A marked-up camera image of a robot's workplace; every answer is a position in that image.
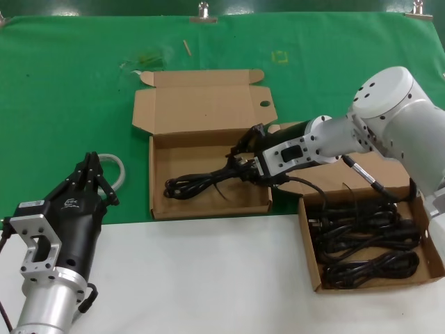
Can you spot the metal table clip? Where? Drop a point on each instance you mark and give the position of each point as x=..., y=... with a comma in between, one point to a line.
x=419, y=14
x=203, y=19

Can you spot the open brown cardboard box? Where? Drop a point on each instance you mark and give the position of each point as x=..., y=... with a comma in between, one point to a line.
x=396, y=179
x=194, y=104

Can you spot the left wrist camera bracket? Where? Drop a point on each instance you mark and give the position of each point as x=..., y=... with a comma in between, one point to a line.
x=26, y=240

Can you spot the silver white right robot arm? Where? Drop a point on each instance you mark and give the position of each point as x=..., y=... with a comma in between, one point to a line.
x=393, y=111

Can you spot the green table cloth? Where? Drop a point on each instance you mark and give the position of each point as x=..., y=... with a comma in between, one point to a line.
x=69, y=87

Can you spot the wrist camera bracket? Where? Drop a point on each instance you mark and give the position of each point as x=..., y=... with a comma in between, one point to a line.
x=26, y=240
x=274, y=160

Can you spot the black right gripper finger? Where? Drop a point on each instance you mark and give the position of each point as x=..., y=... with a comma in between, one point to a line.
x=245, y=170
x=250, y=141

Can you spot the clear plastic film scrap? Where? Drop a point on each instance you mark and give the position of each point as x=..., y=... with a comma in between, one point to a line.
x=146, y=61

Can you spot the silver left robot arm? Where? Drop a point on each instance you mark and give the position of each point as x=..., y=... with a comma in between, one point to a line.
x=48, y=306

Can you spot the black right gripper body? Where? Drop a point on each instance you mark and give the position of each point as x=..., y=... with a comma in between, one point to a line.
x=288, y=134

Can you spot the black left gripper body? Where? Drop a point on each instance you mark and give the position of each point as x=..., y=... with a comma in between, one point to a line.
x=76, y=222

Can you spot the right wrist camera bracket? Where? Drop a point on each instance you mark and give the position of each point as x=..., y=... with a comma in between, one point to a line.
x=274, y=160

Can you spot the small wooden stick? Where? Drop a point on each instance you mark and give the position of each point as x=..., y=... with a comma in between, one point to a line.
x=187, y=47

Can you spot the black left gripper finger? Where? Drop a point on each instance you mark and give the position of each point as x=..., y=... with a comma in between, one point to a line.
x=101, y=181
x=81, y=172

